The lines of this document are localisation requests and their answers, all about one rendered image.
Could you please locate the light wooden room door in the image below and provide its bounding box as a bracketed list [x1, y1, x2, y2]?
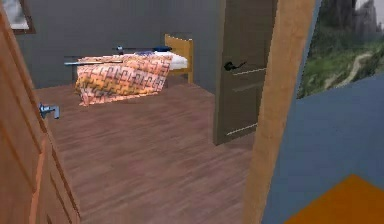
[0, 6, 82, 224]

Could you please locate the framed landscape picture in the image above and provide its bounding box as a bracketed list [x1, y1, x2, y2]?
[297, 0, 384, 100]

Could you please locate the silver door handle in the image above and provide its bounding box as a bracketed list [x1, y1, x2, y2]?
[38, 103, 61, 120]

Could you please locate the wooden bed with patterned blanket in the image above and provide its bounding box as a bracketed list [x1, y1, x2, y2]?
[73, 33, 195, 107]

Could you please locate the light wooden door frame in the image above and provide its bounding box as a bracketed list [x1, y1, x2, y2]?
[241, 0, 317, 224]

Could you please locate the black door handle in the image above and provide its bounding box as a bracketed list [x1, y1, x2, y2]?
[223, 60, 248, 72]

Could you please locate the brown framed picture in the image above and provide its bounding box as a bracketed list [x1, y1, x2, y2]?
[2, 0, 37, 36]

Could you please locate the olive brown room door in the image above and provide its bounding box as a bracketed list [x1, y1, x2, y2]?
[213, 0, 279, 146]

